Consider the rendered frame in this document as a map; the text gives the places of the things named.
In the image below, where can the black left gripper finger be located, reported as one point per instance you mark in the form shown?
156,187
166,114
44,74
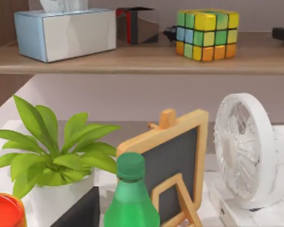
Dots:
87,210

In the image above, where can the green bottle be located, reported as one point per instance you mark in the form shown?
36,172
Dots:
130,203

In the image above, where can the green plant in white pot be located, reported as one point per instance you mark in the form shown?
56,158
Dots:
61,163

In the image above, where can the orange red cup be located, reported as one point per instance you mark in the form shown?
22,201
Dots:
4,210

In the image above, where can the wooden framed blackboard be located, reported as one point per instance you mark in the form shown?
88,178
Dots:
172,151

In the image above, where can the wooden shelf board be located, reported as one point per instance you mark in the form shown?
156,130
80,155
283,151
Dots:
137,61

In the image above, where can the white desk fan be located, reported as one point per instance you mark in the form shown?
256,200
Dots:
241,151

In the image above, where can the blue and white tissue box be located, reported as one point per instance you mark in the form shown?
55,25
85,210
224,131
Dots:
78,35

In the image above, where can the red black silver box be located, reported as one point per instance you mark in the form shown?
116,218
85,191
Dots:
142,26

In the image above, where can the small black object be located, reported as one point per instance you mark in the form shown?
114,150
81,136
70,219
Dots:
170,33

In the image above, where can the dark wooden shelf side panel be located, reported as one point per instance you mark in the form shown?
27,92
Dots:
4,23

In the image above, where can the colourful puzzle cube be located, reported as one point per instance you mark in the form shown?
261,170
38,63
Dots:
208,35

